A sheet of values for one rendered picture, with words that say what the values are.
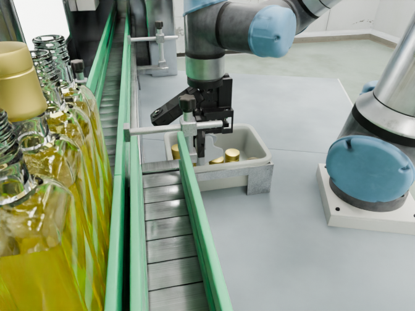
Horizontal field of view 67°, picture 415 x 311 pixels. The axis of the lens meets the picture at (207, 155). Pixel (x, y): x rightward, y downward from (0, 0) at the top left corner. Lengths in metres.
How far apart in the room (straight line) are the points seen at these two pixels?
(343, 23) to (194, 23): 5.02
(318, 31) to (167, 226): 5.01
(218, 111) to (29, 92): 0.44
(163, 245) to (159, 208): 0.07
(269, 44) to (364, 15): 5.20
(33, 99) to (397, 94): 0.40
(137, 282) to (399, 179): 0.35
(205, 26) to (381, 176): 0.35
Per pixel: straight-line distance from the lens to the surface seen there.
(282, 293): 0.56
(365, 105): 0.49
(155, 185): 0.54
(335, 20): 5.44
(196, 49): 0.58
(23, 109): 0.24
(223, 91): 0.63
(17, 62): 0.23
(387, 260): 0.67
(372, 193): 0.52
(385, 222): 0.70
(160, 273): 0.42
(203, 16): 0.56
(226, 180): 0.67
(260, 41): 0.51
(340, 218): 0.67
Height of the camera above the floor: 1.21
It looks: 34 degrees down
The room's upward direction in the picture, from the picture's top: straight up
